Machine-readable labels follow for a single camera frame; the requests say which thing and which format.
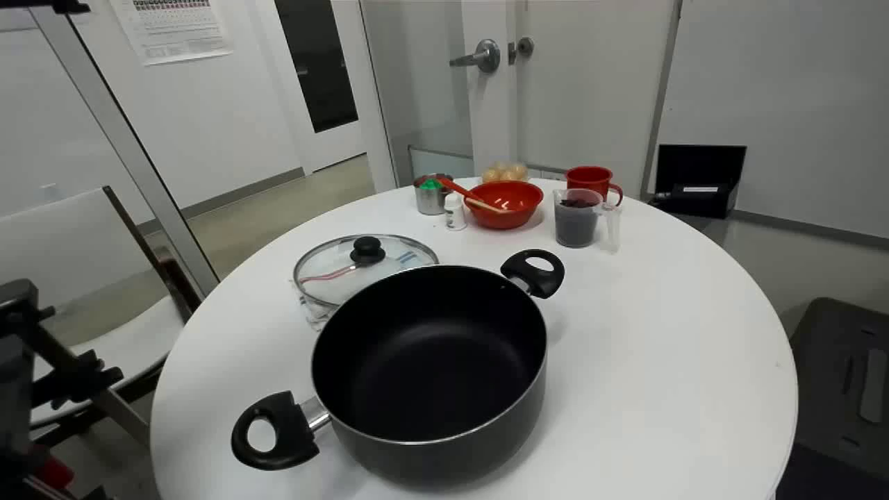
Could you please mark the glass lid with black knob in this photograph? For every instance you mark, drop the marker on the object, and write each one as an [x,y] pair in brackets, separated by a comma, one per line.
[370,252]

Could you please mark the black cooking pot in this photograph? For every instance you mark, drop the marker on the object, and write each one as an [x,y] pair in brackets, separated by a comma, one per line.
[425,363]

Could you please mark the small white bottle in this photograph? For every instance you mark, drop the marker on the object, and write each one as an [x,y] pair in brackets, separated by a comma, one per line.
[453,214]

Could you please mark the small steel cup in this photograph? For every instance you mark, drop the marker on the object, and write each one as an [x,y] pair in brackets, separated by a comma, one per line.
[429,199]

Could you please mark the wooden spoon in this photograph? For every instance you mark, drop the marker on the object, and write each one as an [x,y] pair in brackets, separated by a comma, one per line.
[484,203]

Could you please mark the red plastic bowl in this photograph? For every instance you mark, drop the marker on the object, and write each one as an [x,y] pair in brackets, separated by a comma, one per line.
[517,199]

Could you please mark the clear measuring cup dark contents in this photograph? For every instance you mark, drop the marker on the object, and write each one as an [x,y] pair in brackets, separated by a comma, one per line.
[577,223]

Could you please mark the white cloth with red stripes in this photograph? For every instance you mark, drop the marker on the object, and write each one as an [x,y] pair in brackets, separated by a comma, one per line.
[321,310]

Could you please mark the red mug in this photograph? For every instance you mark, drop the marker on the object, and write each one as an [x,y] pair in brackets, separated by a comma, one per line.
[586,178]

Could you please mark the silver door lock knob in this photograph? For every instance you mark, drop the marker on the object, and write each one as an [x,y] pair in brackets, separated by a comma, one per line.
[520,48]

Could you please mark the dark door window panel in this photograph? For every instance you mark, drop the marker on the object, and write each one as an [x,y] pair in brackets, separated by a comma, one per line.
[317,59]

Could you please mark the black open case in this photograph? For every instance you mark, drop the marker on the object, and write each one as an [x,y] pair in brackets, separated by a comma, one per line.
[697,177]

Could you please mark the white paper poster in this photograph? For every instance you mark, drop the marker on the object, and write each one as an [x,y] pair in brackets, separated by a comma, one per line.
[170,28]

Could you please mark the dark grey storage bin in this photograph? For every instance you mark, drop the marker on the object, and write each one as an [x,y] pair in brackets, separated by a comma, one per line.
[834,398]

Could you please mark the black tripod stand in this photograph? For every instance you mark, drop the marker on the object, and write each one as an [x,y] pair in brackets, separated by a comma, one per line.
[28,370]

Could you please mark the grey metal frame pole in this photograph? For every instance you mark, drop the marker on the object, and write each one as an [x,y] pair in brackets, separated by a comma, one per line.
[120,148]

